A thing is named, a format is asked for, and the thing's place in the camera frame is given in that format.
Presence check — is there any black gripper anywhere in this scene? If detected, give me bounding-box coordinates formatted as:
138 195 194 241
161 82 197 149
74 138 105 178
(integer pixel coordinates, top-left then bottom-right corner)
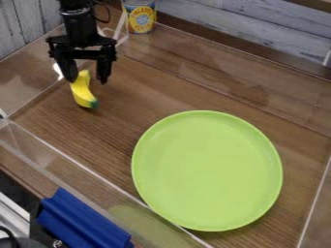
46 9 117 84

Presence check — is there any yellow toy banana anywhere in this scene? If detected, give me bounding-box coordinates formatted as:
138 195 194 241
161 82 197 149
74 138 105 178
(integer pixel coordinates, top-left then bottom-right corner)
70 70 99 109

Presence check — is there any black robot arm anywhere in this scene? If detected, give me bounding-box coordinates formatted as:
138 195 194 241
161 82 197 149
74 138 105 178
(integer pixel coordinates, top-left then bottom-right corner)
46 0 118 84

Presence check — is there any green round plate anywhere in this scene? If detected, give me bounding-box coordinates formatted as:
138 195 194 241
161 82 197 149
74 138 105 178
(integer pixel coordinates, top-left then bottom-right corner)
131 110 284 232

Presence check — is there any yellow blue labelled can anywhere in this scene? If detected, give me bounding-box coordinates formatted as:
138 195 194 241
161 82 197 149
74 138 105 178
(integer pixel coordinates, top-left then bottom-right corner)
122 0 157 34

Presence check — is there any blue plastic block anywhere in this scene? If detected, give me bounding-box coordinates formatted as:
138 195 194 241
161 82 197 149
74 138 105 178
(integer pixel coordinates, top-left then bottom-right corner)
37 188 135 248

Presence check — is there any clear acrylic corner bracket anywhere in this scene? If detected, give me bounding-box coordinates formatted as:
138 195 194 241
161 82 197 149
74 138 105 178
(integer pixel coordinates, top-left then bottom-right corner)
98 13 130 47

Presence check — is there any clear acrylic tray wall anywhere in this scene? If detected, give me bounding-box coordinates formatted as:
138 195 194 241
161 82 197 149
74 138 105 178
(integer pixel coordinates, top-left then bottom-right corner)
0 119 214 248

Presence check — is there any black cable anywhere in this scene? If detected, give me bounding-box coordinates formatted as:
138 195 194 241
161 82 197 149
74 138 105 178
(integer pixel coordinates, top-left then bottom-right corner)
0 226 22 248

